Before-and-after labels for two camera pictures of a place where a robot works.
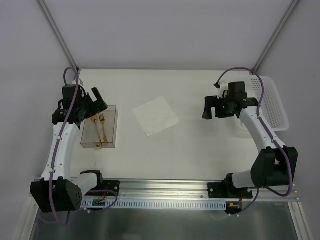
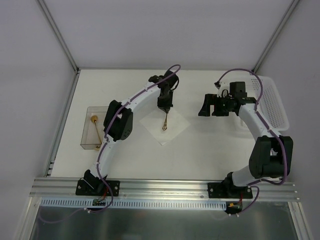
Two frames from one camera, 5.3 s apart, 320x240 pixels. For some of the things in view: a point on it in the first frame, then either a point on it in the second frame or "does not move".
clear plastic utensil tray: x=100 y=131 does not move
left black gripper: x=92 y=105 -> x=165 y=102
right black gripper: x=216 y=107 does not move
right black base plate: x=226 y=190 does not move
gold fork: x=102 y=120 -> x=164 y=127
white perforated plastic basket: x=272 y=108 does not move
